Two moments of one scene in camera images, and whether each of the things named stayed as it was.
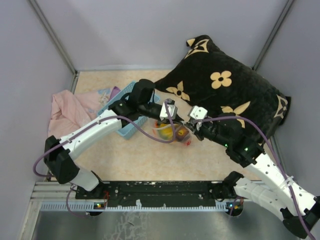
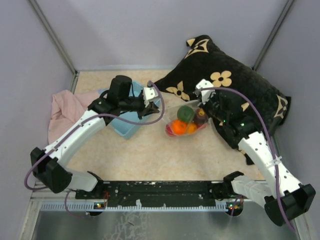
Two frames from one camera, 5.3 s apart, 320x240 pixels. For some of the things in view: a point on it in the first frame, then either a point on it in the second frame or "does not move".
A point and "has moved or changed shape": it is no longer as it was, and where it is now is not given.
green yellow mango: x=165 y=131 -> x=185 y=113
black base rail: x=150 y=193 does not move
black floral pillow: x=217 y=85 does not move
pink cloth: x=68 y=111 does not move
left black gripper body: x=163 y=120 -> x=137 y=104
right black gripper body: x=200 y=129 -> x=212 y=107
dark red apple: x=181 y=133 has moved or changed shape
